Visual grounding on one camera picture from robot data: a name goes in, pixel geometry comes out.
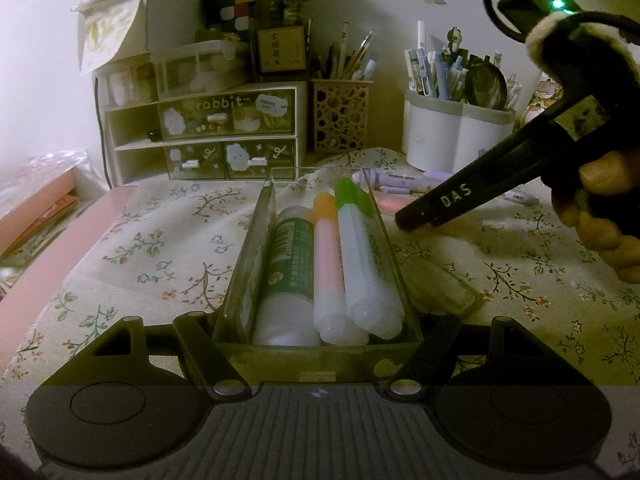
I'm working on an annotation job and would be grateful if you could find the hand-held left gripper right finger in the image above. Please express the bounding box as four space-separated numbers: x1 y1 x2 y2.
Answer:
389 315 582 402

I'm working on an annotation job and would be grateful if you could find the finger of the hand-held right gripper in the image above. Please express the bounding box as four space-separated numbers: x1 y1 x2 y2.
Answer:
394 96 617 234

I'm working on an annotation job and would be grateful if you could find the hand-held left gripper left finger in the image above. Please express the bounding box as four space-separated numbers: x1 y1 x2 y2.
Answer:
64 311 252 404

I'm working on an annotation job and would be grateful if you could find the purple pen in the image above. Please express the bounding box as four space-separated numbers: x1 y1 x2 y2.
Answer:
378 185 442 197
351 169 453 188

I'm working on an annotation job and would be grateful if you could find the pink highlighter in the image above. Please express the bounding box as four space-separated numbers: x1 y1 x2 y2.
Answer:
374 193 422 212

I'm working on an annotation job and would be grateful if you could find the clear acrylic pen box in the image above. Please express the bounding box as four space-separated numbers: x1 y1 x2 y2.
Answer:
211 166 425 387

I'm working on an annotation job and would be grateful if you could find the green capped highlighter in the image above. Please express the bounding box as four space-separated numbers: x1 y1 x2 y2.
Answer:
332 177 406 340

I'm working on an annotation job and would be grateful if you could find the white glue bottle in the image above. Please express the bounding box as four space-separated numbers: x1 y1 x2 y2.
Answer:
252 205 323 347

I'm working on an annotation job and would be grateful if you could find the orange capped highlighter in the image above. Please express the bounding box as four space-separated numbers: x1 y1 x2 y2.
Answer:
309 191 371 347

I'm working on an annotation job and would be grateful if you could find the pale translucent stationery tube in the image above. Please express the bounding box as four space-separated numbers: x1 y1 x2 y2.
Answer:
407 247 477 317

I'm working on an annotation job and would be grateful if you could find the person's right hand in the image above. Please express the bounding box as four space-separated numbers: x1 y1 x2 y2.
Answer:
553 151 640 284

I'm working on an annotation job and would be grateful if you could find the white flower-shaped pen holder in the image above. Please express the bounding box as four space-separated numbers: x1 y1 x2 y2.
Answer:
401 88 517 174

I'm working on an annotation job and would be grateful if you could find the black magnifying glass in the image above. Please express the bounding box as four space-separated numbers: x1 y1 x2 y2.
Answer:
464 59 509 111

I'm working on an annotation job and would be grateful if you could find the bunch of pens, white holder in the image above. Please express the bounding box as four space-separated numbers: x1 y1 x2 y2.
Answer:
404 20 520 112

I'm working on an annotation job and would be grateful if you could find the brown lattice pen holder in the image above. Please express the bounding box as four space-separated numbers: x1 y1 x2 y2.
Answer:
310 78 376 156

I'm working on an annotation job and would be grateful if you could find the bunch of pens, lattice holder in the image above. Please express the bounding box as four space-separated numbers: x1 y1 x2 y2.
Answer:
312 20 377 82

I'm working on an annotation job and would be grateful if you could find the white drawer organiser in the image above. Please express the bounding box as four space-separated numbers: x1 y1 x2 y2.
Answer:
104 81 309 186

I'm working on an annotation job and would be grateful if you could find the potted green plant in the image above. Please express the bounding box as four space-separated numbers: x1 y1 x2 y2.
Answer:
244 0 347 84

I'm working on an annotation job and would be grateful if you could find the clear topped drawer unit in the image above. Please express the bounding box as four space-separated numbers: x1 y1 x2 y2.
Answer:
92 40 252 110

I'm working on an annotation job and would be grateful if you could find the colourful puzzle cube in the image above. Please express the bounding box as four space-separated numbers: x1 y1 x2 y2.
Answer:
209 0 257 32

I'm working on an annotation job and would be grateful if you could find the white storage box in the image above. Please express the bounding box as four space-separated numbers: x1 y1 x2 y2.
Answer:
75 0 207 57

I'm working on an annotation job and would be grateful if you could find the black cable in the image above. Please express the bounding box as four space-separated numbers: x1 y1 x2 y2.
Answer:
482 0 640 45

